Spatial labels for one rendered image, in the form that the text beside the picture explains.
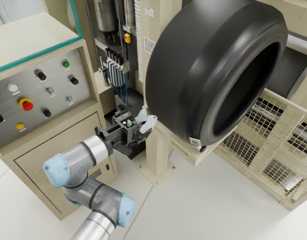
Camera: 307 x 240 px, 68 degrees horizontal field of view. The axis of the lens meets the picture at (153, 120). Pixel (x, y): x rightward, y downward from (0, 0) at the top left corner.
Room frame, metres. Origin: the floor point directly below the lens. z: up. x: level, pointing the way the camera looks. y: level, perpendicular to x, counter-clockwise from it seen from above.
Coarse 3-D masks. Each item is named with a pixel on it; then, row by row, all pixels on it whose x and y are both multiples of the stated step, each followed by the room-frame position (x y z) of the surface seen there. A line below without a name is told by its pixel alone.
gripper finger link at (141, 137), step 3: (150, 129) 0.44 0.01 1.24; (144, 132) 0.43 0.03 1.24; (147, 132) 0.43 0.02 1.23; (150, 132) 0.44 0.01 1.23; (138, 135) 0.42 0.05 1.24; (141, 135) 0.41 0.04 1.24; (144, 135) 0.42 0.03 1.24; (147, 135) 0.42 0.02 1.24; (138, 138) 0.40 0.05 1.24; (141, 138) 0.40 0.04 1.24; (144, 138) 0.41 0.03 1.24; (135, 141) 0.40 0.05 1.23; (138, 141) 0.39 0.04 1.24; (141, 141) 0.40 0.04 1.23
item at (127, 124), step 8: (120, 112) 0.45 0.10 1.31; (128, 112) 0.45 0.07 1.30; (120, 120) 0.42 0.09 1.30; (128, 120) 0.43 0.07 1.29; (112, 128) 0.39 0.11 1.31; (120, 128) 0.39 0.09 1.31; (128, 128) 0.40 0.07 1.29; (136, 128) 0.42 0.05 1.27; (104, 136) 0.36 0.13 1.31; (112, 136) 0.37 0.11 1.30; (120, 136) 0.39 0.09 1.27; (128, 136) 0.38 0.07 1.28; (136, 136) 0.41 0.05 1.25; (112, 144) 0.37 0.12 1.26; (128, 144) 0.38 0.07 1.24; (112, 152) 0.34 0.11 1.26
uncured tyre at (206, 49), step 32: (224, 0) 0.77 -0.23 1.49; (256, 0) 0.81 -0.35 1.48; (192, 32) 0.67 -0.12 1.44; (224, 32) 0.63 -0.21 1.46; (256, 32) 0.63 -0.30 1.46; (160, 64) 0.64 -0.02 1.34; (192, 64) 0.58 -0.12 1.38; (224, 64) 0.55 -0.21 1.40; (256, 64) 0.92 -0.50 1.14; (160, 96) 0.59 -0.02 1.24; (192, 96) 0.52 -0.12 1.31; (224, 96) 0.53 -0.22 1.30; (256, 96) 0.78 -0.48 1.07; (192, 128) 0.49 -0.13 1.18; (224, 128) 0.65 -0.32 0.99
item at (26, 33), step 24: (0, 0) 0.77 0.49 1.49; (24, 0) 0.82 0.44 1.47; (48, 0) 0.87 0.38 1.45; (72, 0) 0.93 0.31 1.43; (0, 24) 0.75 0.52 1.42; (24, 24) 0.80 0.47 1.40; (48, 24) 0.85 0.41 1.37; (72, 24) 0.92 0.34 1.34; (0, 48) 0.72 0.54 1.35; (24, 48) 0.77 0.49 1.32; (48, 48) 0.83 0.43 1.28
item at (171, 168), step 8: (144, 160) 1.06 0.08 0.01; (168, 160) 1.06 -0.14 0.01; (144, 168) 0.98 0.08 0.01; (168, 168) 0.98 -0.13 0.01; (176, 168) 0.98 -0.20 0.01; (144, 176) 0.91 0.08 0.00; (152, 176) 0.90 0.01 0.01; (160, 176) 0.90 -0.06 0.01; (168, 176) 0.90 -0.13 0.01; (160, 184) 0.83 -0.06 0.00
